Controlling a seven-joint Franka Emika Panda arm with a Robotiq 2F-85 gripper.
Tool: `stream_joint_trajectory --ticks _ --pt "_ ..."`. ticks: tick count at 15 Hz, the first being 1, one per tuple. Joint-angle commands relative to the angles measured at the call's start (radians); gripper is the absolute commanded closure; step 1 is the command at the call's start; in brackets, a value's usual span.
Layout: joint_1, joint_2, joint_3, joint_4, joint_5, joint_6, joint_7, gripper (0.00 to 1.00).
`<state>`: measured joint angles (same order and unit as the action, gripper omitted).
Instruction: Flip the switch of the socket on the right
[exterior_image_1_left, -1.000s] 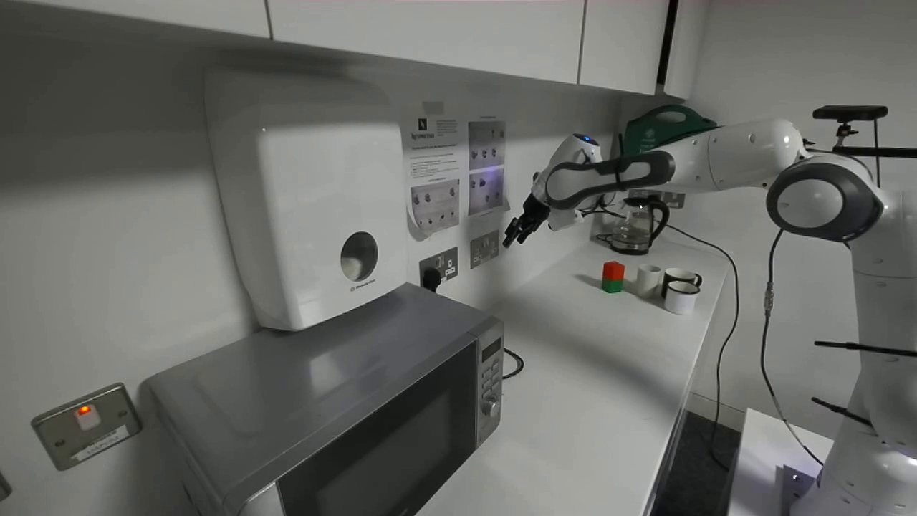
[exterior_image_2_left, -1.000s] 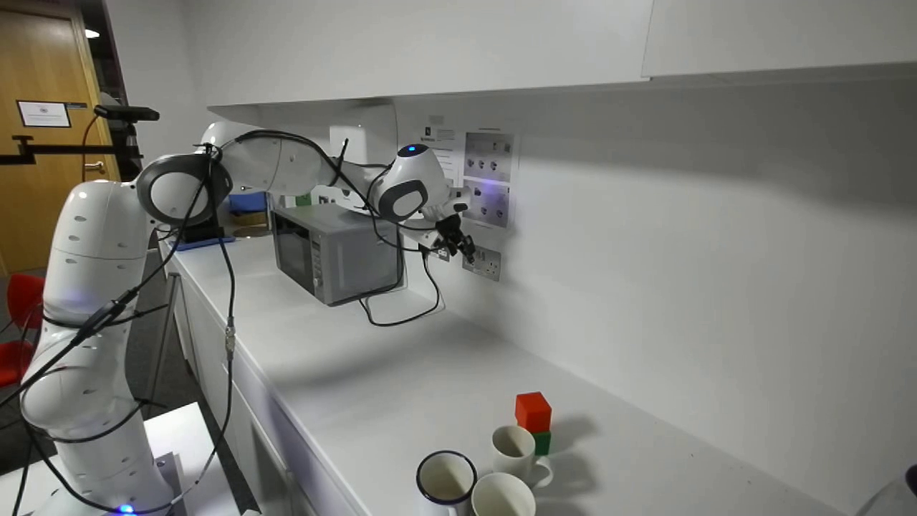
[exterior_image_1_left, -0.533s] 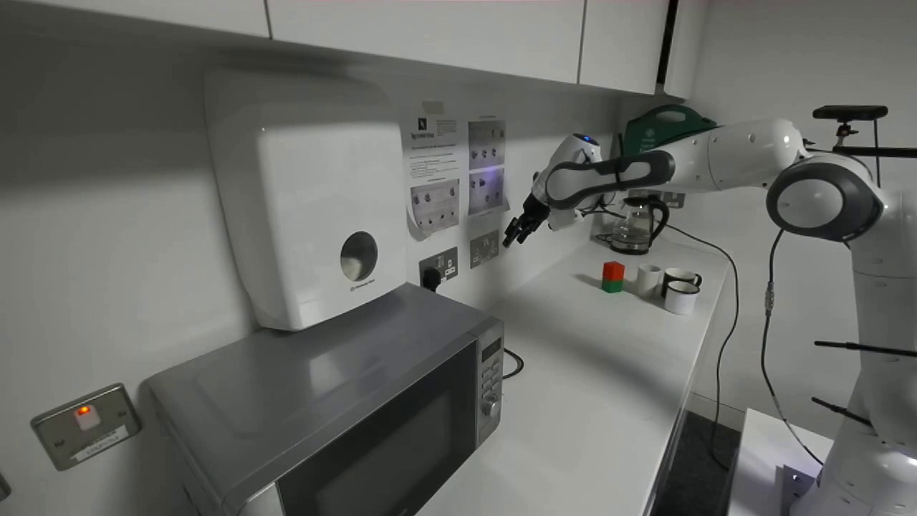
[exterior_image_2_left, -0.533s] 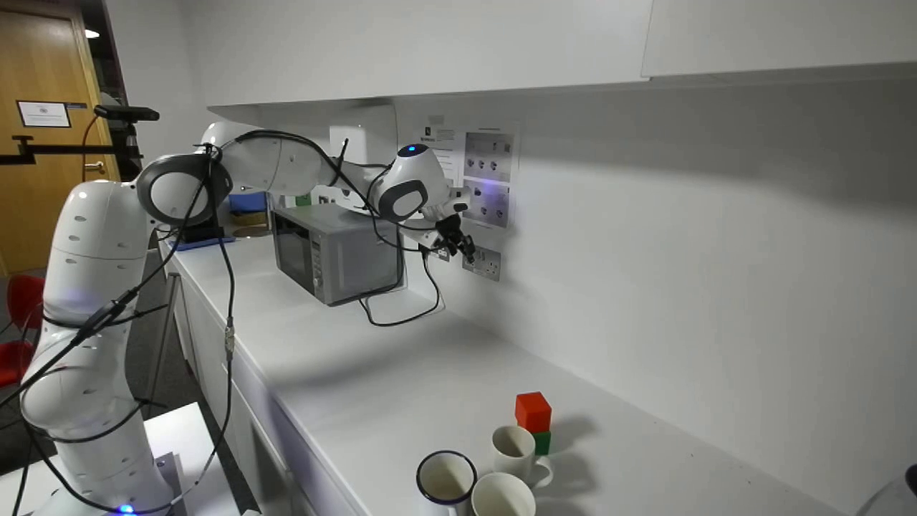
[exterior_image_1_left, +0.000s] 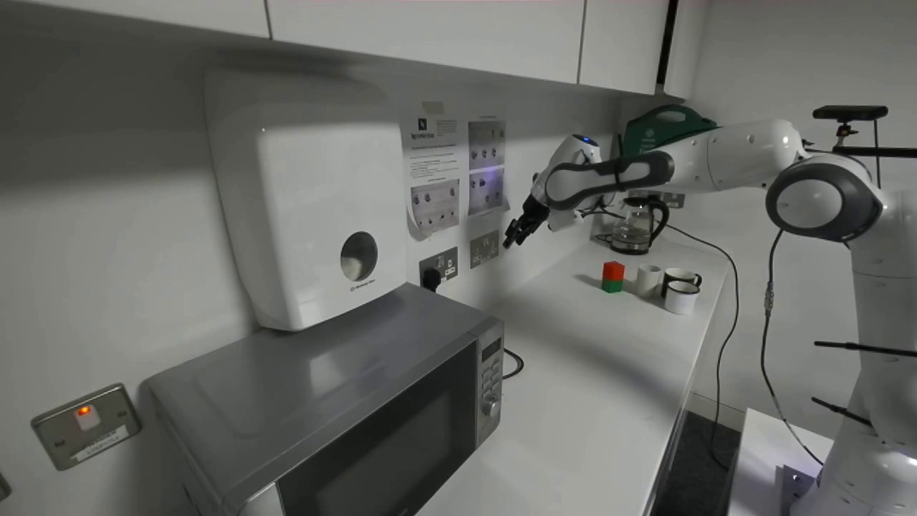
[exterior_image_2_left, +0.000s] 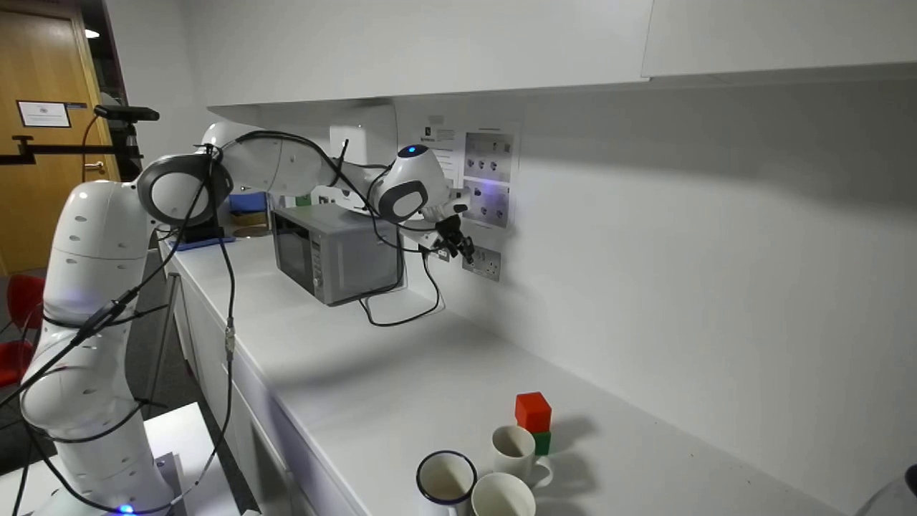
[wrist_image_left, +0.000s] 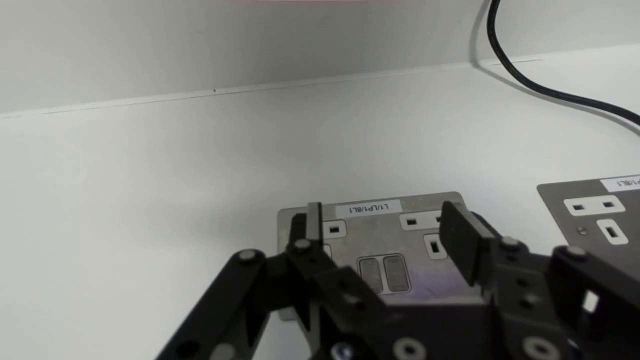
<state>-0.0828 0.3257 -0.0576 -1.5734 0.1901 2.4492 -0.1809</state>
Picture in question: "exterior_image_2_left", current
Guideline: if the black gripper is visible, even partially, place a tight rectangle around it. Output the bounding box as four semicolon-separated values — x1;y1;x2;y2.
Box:
435;214;476;263

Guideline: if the wall socket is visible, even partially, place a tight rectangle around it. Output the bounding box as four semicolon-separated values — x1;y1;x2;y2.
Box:
465;247;501;280

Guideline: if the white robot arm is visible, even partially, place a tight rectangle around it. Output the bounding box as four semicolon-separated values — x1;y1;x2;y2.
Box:
21;120;267;516

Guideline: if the grey microwave oven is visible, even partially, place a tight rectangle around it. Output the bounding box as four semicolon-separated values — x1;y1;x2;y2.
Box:
271;203;405;308

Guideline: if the red cube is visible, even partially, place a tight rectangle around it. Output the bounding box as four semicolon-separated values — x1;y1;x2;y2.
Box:
515;392;554;432

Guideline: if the blue box stack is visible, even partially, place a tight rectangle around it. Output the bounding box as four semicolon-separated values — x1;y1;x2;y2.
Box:
226;192;269;236

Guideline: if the white mug dark rim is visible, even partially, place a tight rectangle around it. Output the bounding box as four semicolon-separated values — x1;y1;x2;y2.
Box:
416;451;478;516

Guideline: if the white mug front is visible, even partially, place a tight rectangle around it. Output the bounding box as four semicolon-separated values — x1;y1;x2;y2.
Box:
471;474;535;516

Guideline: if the wooden door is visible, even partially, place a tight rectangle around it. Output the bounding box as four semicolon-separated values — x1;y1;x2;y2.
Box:
0;0;117;273

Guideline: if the white paper notice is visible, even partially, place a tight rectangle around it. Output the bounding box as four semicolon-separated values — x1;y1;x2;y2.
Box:
18;100;72;130

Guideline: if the black microwave power cable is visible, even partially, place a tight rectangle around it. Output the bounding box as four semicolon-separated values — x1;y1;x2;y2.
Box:
354;243;443;333

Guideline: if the white mug with handle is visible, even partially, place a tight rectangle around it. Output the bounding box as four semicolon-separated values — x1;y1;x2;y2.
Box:
489;424;554;491

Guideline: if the upper white wall cabinet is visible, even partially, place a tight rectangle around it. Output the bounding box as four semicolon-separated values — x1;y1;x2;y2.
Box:
180;0;917;107

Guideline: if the black camera stand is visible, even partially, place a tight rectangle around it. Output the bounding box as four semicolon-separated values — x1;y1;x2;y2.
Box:
0;104;158;179

